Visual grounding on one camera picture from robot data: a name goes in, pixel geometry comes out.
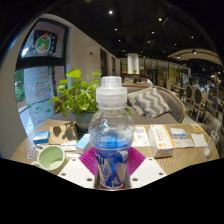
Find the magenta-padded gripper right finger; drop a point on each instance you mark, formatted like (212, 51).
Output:
(150, 170)

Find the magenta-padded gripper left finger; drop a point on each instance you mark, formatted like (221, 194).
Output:
(75, 170)

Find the clear blue-labelled water bottle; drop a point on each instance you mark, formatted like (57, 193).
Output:
(111, 133)

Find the pale green ceramic mug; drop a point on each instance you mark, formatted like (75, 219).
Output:
(51, 157)

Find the small light blue box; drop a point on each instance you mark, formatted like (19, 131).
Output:
(83, 144)

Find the white and orange box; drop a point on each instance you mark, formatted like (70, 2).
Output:
(160, 141)

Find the printed paper sheet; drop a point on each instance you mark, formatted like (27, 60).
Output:
(141, 136)

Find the white paper leaflet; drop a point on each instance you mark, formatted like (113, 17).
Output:
(183, 143)

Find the small white blue box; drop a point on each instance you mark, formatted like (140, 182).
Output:
(177, 132)

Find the pill blister pack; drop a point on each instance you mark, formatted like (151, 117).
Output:
(32, 152)

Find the blue and white box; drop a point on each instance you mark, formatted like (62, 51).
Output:
(41, 137)

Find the white paper napkin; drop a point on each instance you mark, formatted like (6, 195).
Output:
(199, 140)

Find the yellow card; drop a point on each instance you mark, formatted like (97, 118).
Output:
(196, 127)

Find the clear drinking glass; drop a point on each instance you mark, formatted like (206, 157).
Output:
(211, 145)

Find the curved grey sofa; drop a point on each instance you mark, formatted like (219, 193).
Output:
(173, 106)

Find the grey white chevron cushion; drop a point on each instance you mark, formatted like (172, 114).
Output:
(150, 101)

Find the green potted plant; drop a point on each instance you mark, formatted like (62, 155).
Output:
(78, 96)

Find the group of dining chairs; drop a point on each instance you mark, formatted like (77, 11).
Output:
(200, 100)

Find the person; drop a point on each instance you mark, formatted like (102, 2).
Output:
(145, 80)

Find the window with festive decals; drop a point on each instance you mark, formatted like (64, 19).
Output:
(40, 83)

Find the group of ceiling lights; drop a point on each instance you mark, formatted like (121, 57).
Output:
(153, 26)

